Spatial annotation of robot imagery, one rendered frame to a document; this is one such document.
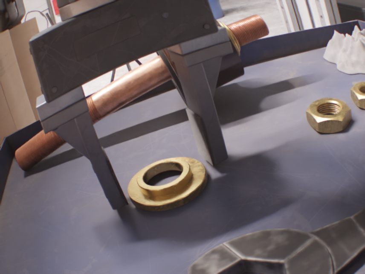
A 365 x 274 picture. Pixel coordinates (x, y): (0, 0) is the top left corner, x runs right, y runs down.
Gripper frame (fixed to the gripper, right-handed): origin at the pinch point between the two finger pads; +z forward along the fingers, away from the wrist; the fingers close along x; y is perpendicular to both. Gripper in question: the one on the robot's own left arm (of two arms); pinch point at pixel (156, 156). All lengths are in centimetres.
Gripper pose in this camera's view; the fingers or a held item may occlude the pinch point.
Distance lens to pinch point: 30.1
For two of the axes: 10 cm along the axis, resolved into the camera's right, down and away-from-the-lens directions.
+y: -3.8, -3.5, 8.6
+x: -8.9, 4.0, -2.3
